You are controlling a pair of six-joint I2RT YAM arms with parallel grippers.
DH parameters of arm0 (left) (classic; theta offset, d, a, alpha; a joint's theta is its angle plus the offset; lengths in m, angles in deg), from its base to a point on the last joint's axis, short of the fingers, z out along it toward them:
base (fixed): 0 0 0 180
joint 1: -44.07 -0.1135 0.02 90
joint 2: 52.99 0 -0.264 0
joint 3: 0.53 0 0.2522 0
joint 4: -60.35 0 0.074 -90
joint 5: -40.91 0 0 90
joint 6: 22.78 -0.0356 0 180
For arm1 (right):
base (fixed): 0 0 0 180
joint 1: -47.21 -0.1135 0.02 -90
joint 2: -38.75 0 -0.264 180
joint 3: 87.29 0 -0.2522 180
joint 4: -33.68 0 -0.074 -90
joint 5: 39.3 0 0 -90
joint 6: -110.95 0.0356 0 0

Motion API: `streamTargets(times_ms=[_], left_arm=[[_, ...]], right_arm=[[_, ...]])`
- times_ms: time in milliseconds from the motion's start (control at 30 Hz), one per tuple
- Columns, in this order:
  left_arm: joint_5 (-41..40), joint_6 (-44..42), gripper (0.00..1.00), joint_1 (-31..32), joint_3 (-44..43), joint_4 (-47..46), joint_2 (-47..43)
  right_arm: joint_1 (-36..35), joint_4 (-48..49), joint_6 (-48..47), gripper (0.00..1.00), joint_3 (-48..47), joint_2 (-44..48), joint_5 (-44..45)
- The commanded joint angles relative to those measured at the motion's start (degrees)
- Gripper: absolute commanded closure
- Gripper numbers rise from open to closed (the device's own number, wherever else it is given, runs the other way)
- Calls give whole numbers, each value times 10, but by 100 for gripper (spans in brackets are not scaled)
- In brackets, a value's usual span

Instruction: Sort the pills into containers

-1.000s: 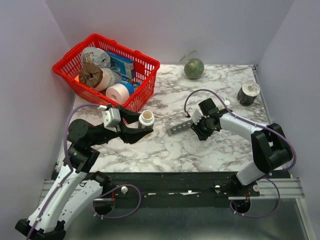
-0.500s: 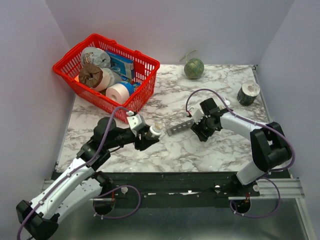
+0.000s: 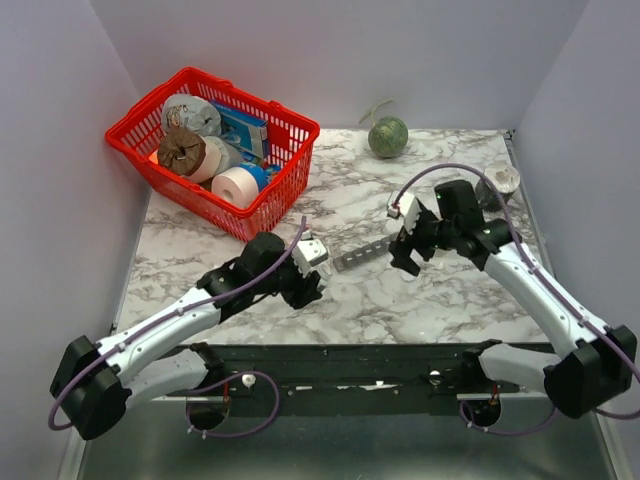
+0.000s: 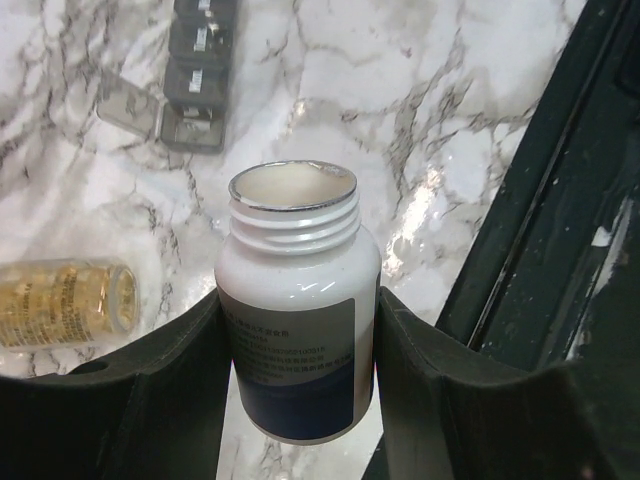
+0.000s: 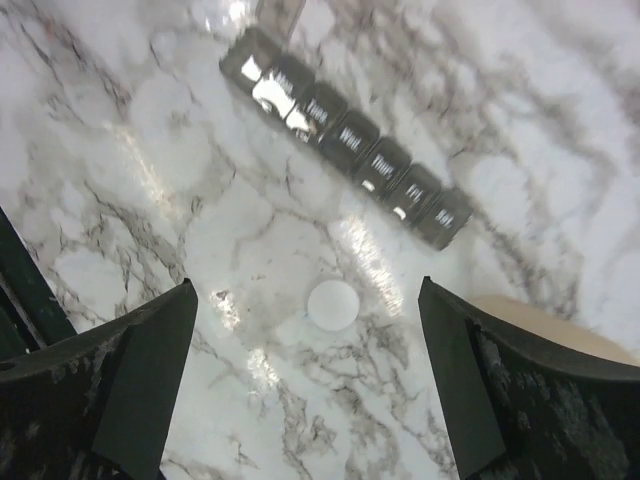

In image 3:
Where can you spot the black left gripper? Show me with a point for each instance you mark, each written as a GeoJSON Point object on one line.
{"type": "Point", "coordinates": [299, 297]}

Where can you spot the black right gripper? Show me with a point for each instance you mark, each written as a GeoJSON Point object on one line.
{"type": "Point", "coordinates": [401, 246]}

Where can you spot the grey weekly pill organizer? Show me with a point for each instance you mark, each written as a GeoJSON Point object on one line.
{"type": "Point", "coordinates": [362, 255]}

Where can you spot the grey bottle white cap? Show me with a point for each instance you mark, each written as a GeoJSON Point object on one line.
{"type": "Point", "coordinates": [325, 272]}

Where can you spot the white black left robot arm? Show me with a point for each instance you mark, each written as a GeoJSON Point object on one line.
{"type": "Point", "coordinates": [96, 383]}

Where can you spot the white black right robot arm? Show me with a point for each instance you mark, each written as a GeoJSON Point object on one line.
{"type": "Point", "coordinates": [590, 362]}

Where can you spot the green netted melon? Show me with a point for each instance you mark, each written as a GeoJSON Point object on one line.
{"type": "Point", "coordinates": [388, 135]}

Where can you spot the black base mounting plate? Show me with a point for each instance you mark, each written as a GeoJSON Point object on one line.
{"type": "Point", "coordinates": [339, 380]}

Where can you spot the white toilet roll blue wrap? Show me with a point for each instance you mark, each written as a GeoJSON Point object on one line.
{"type": "Point", "coordinates": [240, 185]}

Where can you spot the blue white cardboard box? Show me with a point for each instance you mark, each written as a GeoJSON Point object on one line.
{"type": "Point", "coordinates": [244, 131]}

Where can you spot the brown wrapped toilet roll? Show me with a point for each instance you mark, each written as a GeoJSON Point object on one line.
{"type": "Point", "coordinates": [187, 154]}

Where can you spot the grey wrapped toilet roll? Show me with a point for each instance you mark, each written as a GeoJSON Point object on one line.
{"type": "Point", "coordinates": [192, 113]}

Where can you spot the red plastic shopping basket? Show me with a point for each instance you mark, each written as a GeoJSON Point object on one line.
{"type": "Point", "coordinates": [290, 138]}

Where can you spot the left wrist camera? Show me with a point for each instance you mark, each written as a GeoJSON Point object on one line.
{"type": "Point", "coordinates": [309, 253]}

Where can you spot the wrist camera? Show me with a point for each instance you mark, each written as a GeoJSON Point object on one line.
{"type": "Point", "coordinates": [406, 209]}
{"type": "Point", "coordinates": [309, 253]}

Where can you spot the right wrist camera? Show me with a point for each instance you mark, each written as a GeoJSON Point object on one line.
{"type": "Point", "coordinates": [406, 209]}

